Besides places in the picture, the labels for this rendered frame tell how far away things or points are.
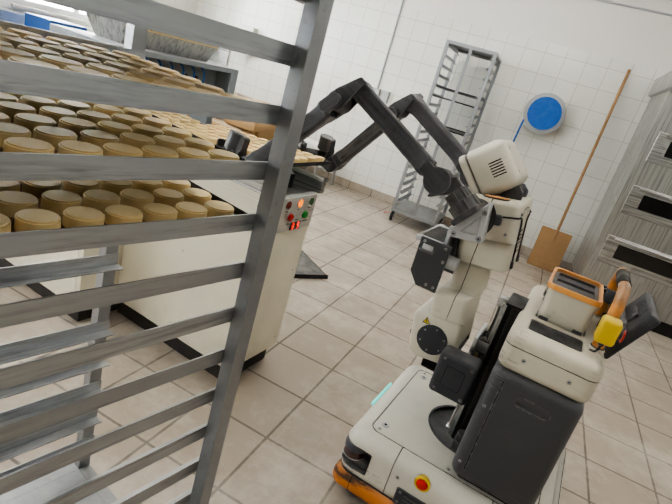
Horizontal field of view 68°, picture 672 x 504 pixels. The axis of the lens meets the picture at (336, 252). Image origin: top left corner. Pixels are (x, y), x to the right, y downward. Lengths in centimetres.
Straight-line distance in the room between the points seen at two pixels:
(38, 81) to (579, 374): 131
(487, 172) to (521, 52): 429
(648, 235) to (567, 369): 344
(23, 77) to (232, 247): 142
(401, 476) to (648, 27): 492
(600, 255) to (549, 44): 222
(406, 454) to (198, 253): 108
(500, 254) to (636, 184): 324
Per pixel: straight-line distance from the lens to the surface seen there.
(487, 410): 156
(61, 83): 62
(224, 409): 102
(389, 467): 172
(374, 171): 607
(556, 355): 146
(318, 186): 203
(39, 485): 161
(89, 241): 69
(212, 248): 201
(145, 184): 90
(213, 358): 96
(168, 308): 226
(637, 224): 480
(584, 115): 572
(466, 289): 165
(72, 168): 65
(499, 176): 154
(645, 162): 475
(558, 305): 158
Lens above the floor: 133
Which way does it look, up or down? 20 degrees down
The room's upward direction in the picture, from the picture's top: 17 degrees clockwise
